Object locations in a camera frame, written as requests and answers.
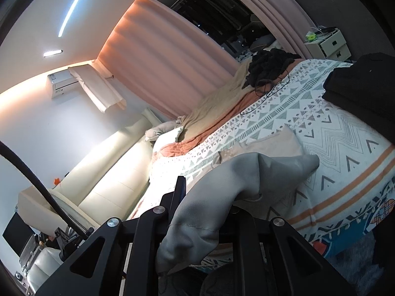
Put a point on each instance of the small ceiling light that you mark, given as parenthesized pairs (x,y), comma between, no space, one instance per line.
(53,53)

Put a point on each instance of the dark hanging clothes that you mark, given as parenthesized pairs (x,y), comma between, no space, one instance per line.
(209,3)

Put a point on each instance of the ceiling light strip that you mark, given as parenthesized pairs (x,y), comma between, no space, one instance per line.
(75,3)

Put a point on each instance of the cream bedside cabinet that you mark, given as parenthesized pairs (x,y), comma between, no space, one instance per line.
(37,203)

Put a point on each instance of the beige zip jacket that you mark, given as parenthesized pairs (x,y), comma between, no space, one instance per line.
(209,197)

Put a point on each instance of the wide pink curtain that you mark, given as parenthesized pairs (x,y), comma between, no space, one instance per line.
(160,52)

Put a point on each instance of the cream padded headboard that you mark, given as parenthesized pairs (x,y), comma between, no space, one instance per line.
(108,166)

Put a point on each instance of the black clothes pile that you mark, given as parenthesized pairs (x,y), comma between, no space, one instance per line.
(271,64)

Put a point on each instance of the brown blanket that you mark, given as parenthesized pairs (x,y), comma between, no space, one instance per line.
(209,111)

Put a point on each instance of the green tissue pack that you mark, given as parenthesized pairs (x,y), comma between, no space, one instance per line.
(310,36)

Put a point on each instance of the folded black clothes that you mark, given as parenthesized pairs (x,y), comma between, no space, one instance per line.
(364,86)

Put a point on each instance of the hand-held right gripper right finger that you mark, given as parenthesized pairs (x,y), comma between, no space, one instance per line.
(287,252)

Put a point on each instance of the narrow pink curtain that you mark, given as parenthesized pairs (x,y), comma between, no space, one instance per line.
(277,9)

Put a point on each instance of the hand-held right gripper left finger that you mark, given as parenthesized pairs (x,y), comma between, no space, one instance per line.
(145,240)

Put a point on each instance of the white nightstand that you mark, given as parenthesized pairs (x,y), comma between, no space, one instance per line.
(333,44)

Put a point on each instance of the black monitor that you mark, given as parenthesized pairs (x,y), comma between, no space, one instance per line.
(17,234)

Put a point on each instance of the patterned bed with cream headboard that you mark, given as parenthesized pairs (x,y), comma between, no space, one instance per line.
(308,104)

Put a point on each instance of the black tablet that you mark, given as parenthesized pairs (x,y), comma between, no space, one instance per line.
(327,30)

